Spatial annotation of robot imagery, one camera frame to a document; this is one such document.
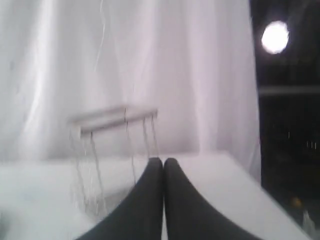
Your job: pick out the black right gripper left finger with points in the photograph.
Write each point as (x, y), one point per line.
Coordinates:
(140, 215)

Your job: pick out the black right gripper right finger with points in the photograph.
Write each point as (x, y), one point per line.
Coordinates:
(188, 215)

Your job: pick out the white backdrop curtain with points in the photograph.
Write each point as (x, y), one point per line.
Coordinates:
(191, 59)

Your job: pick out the round white ceiling lamp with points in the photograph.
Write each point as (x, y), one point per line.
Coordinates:
(275, 37)

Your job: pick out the chrome wire utensil holder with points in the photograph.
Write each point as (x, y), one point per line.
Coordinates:
(107, 145)

